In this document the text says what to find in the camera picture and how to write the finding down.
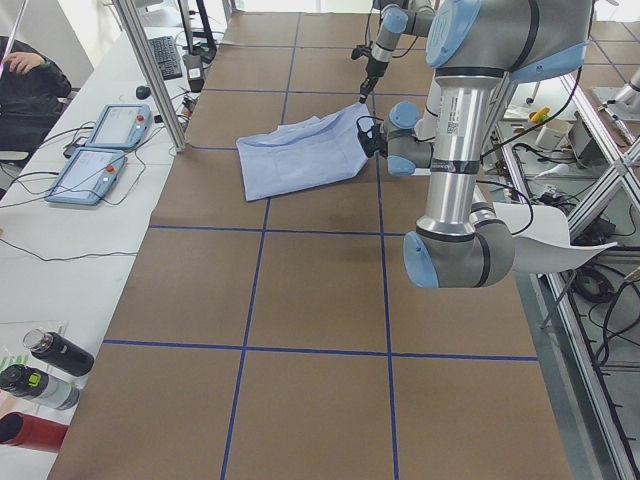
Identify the lower blue teach pendant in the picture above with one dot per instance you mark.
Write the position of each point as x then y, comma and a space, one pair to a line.
87, 177

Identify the seated person in black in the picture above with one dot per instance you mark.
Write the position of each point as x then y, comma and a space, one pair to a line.
33, 88

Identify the upper blue teach pendant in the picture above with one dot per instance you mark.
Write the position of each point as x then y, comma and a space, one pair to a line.
120, 126

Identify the grey aluminium frame post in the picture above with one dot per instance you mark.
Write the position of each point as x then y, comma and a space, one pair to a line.
129, 18

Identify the black computer mouse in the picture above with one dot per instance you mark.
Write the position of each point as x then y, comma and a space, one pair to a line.
142, 92

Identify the red bottle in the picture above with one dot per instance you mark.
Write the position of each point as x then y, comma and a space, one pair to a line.
31, 432

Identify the black keyboard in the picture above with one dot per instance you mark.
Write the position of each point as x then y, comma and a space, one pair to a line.
166, 55

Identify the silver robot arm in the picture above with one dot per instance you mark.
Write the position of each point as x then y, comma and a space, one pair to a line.
397, 18
472, 46

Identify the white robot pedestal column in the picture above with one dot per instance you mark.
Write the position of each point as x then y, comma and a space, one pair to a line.
426, 128

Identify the light blue striped shirt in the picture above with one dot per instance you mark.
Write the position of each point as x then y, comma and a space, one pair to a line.
306, 154

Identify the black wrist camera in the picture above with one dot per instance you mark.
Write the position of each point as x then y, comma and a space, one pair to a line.
363, 135
361, 50

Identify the white plastic chair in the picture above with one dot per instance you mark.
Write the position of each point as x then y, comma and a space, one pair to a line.
544, 247

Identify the blue teach pendant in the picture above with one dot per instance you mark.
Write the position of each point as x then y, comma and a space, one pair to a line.
87, 177
120, 126

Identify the grey black water bottle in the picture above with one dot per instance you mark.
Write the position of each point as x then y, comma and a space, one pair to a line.
37, 386

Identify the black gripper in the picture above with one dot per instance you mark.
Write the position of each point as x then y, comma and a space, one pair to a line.
368, 145
374, 68

